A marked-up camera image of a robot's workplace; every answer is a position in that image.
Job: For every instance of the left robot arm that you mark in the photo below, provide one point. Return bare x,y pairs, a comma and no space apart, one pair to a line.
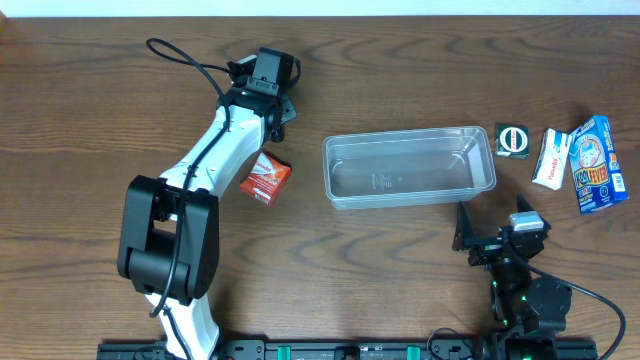
169,241

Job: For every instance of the blue Kool Fever box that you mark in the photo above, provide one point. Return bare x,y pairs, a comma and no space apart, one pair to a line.
598,179

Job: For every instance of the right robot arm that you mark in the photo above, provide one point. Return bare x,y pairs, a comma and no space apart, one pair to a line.
533,309

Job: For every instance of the clear plastic container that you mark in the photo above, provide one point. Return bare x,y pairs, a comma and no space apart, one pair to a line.
407,167

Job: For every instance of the black mounting rail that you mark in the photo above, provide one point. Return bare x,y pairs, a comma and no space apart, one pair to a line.
438,348

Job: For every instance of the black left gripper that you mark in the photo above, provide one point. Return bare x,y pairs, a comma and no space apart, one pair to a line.
288,113

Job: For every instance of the white Panadol box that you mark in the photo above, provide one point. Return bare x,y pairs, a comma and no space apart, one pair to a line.
550,167

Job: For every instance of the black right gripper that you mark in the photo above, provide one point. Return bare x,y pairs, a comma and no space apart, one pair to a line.
488,245

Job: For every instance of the red Panadol box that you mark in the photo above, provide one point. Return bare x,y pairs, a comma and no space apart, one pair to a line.
266,179

